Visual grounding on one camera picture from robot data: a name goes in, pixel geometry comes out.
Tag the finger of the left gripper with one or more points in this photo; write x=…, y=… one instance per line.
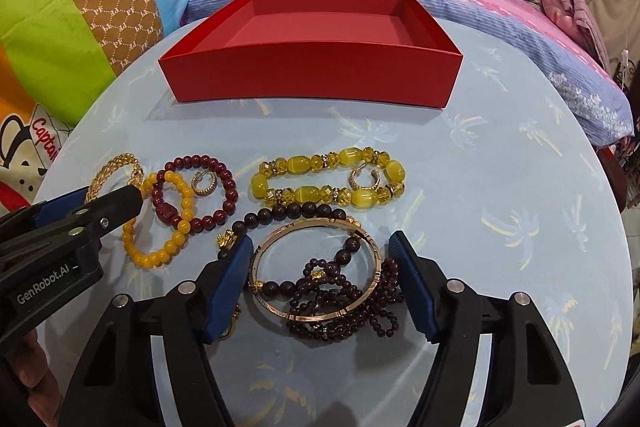
x=56, y=209
x=106, y=213

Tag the gold chain bangle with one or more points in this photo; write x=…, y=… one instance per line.
x=118, y=162

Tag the pink purple folded cloth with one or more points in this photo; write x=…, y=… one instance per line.
x=576, y=20

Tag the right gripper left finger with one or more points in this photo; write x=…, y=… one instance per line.
x=114, y=382

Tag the red cardboard box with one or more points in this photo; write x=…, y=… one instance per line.
x=388, y=51

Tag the colourful monkey cartoon blanket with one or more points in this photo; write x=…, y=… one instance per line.
x=57, y=57

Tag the left hand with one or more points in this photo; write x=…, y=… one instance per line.
x=31, y=367

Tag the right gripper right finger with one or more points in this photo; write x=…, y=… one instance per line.
x=528, y=381

